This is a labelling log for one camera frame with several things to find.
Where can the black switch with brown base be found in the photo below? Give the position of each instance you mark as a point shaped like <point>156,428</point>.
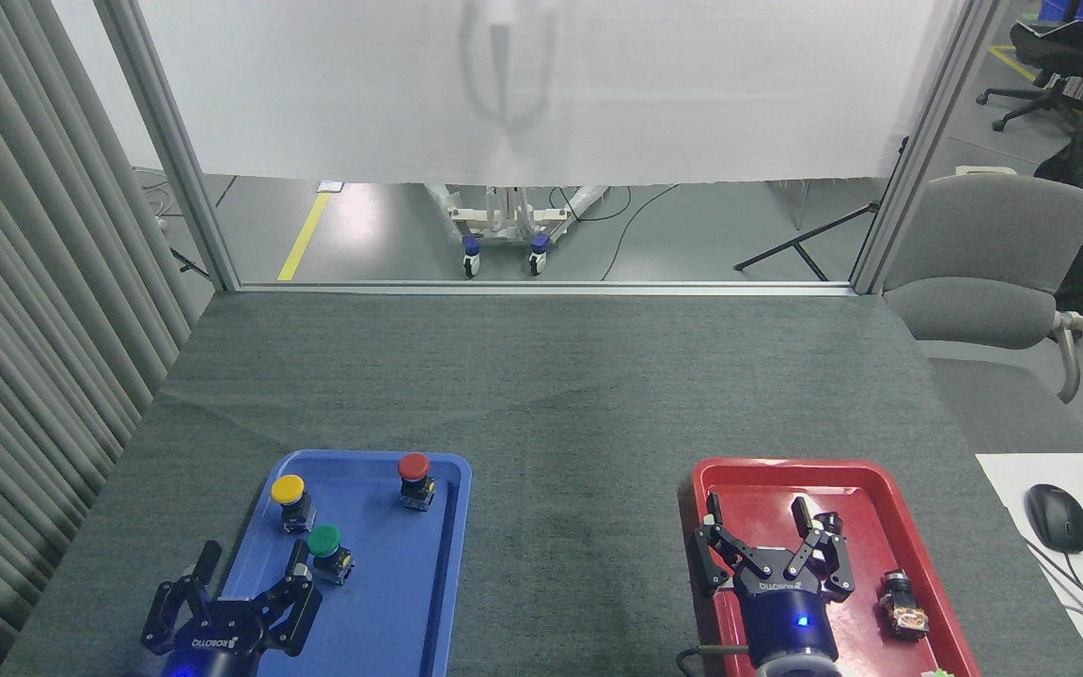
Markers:
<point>903,606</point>

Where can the green push button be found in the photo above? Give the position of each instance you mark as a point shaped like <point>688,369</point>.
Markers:
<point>325,543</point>

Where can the white hanging screen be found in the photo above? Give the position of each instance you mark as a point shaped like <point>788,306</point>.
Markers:
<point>551,94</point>

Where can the white paper sheet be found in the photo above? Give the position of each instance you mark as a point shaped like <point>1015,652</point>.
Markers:
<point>330,186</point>

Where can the black office chair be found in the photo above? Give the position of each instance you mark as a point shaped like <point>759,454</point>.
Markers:
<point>1035,89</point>

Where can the dark grey table cloth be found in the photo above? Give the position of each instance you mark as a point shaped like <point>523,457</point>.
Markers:
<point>551,395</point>

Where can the black computer mouse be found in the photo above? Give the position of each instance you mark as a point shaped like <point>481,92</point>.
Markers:
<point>1057,517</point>

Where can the red push button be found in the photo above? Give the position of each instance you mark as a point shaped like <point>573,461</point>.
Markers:
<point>413,466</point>

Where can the silver frame rail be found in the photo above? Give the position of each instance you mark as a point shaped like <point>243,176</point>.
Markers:
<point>541,287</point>

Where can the grey office chair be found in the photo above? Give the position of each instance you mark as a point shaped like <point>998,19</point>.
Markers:
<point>993,244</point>

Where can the red plastic tray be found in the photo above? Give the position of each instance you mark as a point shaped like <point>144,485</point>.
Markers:
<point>866,527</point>

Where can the black tripod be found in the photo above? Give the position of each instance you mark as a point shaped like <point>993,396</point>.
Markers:
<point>809,235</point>

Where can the yellow push button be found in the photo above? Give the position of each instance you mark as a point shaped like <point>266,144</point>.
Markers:
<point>288,489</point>

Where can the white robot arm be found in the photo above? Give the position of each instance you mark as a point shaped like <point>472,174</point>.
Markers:
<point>795,672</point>

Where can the silver frame post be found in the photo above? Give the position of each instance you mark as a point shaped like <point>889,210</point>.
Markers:
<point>922,141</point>
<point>170,141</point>

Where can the white stand on wheels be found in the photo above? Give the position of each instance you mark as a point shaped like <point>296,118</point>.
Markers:
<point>499,226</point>

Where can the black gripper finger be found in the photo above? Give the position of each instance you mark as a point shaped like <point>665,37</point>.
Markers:
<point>299,606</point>
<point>828,564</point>
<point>713,555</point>
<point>165,616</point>

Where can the black switch with white body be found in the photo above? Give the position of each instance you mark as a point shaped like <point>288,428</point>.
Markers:
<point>829,520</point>

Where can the blue storage bins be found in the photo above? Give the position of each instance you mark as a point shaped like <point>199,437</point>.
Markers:
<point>1063,9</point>

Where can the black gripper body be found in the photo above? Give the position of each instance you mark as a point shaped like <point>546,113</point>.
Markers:
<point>222,639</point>
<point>786,621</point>

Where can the grey ribbed curtain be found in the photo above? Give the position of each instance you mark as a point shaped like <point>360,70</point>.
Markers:
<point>24,329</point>

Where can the blue plastic tray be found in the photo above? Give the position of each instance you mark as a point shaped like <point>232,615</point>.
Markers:
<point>382,583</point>

